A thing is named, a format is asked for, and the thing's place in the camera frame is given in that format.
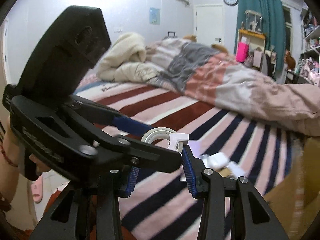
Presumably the white tape dispenser roll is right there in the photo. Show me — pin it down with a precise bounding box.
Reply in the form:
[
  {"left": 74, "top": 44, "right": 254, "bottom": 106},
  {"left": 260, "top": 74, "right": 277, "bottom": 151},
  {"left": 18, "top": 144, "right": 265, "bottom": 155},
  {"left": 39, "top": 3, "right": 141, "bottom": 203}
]
[{"left": 141, "top": 127, "right": 189, "bottom": 154}]

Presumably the white earbuds case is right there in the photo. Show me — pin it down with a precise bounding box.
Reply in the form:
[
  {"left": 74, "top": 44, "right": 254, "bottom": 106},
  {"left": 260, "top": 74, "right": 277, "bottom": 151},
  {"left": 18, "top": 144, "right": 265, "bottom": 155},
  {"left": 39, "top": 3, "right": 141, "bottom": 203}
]
[{"left": 206, "top": 152, "right": 229, "bottom": 170}]

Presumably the person left hand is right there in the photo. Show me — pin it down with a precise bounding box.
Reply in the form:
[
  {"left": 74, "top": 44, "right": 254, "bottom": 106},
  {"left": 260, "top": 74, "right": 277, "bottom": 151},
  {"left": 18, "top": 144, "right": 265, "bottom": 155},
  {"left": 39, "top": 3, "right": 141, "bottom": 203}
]
[{"left": 0, "top": 115, "right": 52, "bottom": 205}]

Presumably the brown cardboard box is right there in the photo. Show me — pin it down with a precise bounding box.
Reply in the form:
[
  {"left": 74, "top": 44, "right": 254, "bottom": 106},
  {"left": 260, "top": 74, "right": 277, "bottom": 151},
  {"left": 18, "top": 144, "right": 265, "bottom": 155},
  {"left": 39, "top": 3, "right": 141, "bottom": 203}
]
[{"left": 265, "top": 137, "right": 319, "bottom": 239}]

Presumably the small white rectangular box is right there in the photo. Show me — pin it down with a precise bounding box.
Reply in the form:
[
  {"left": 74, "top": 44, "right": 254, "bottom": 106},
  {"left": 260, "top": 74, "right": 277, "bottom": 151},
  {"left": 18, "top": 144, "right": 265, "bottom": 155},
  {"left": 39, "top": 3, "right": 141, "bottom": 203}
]
[{"left": 226, "top": 161, "right": 247, "bottom": 179}]

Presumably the pink slipper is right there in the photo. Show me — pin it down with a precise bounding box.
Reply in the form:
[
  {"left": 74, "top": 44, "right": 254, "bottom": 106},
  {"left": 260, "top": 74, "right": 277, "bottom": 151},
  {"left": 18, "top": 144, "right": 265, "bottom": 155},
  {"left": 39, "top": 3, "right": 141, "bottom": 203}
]
[{"left": 30, "top": 176, "right": 43, "bottom": 204}]

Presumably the lilac flat box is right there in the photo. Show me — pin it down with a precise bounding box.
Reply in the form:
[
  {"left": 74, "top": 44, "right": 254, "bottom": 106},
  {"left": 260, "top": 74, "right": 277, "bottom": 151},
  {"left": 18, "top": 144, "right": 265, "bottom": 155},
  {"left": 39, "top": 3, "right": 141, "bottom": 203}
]
[{"left": 188, "top": 140, "right": 202, "bottom": 158}]

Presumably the cream fleece blanket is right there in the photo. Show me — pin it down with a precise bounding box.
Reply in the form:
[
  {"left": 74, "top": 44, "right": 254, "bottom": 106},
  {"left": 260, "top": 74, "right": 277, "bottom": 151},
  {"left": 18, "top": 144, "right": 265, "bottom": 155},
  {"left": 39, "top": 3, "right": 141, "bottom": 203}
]
[{"left": 96, "top": 33, "right": 161, "bottom": 83}]

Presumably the striped pink bed blanket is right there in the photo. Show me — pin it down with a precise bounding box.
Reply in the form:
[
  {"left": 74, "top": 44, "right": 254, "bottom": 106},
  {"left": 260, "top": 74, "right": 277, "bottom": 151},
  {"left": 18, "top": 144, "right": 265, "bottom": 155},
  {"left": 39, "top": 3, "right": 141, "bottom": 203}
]
[{"left": 75, "top": 72, "right": 304, "bottom": 240}]

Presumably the black suitcase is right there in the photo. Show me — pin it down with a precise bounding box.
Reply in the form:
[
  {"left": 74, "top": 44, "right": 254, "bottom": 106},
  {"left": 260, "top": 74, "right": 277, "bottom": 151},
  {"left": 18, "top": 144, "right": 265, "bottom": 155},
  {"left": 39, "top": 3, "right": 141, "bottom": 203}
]
[{"left": 163, "top": 31, "right": 178, "bottom": 40}]

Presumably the patchwork pink grey duvet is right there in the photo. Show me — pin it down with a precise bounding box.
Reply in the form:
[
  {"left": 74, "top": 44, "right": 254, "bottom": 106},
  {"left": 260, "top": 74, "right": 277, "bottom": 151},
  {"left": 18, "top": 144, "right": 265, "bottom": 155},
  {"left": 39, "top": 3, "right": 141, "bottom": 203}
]
[{"left": 146, "top": 38, "right": 319, "bottom": 137}]

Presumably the bright pink gift bag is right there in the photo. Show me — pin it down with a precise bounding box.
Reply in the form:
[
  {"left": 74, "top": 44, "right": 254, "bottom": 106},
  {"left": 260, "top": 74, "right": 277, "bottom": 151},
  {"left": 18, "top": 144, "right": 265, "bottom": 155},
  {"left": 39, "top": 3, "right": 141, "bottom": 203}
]
[{"left": 235, "top": 42, "right": 249, "bottom": 62}]

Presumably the white door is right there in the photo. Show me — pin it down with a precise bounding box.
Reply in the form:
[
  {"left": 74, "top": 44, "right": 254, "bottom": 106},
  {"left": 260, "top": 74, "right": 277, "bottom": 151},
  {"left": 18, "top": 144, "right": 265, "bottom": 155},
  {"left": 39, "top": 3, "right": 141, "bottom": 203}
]
[{"left": 195, "top": 4, "right": 224, "bottom": 46}]

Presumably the yellow white shelf unit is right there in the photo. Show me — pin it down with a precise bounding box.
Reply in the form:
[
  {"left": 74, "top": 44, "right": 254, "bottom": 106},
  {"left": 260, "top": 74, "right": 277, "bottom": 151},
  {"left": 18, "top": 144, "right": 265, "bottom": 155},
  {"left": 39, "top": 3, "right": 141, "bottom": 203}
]
[{"left": 235, "top": 28, "right": 266, "bottom": 55}]

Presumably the glass display case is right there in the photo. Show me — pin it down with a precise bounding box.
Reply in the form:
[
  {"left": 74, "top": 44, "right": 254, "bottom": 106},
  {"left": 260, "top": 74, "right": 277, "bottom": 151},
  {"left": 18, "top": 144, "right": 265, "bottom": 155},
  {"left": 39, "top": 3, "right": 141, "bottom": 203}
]
[{"left": 245, "top": 10, "right": 263, "bottom": 33}]

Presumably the grey bookshelf with items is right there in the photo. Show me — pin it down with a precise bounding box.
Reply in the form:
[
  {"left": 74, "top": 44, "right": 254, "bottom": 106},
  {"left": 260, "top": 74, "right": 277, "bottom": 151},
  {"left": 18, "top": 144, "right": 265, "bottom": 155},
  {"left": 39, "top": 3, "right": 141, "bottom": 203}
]
[{"left": 299, "top": 8, "right": 319, "bottom": 87}]

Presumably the brown plush toy on desk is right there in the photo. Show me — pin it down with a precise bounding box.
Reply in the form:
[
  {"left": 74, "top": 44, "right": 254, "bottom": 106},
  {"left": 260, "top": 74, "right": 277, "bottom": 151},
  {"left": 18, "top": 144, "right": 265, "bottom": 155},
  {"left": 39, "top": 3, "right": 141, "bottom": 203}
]
[{"left": 284, "top": 49, "right": 296, "bottom": 70}]

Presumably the teal curtain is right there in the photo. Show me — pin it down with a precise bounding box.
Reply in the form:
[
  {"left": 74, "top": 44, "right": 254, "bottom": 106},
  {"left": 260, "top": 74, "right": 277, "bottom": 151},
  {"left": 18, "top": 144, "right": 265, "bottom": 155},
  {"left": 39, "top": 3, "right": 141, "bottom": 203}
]
[{"left": 236, "top": 0, "right": 286, "bottom": 78}]

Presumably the blue wall poster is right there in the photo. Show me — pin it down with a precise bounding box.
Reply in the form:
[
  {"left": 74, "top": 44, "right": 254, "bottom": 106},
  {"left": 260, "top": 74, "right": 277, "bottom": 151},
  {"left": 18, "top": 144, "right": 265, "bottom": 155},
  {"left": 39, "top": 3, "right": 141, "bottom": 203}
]
[{"left": 149, "top": 7, "right": 161, "bottom": 25}]

